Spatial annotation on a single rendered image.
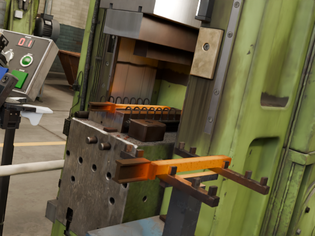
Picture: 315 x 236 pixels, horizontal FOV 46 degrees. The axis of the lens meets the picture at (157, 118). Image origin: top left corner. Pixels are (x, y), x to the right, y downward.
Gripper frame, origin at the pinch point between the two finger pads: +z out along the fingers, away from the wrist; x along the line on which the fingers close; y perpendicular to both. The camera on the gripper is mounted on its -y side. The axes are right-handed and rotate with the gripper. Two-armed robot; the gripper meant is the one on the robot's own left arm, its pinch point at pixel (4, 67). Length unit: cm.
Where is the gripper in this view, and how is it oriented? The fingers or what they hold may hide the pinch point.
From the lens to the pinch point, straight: 164.1
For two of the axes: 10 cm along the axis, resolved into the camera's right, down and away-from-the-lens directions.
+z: 1.4, 3.9, 9.1
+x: -9.4, -2.4, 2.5
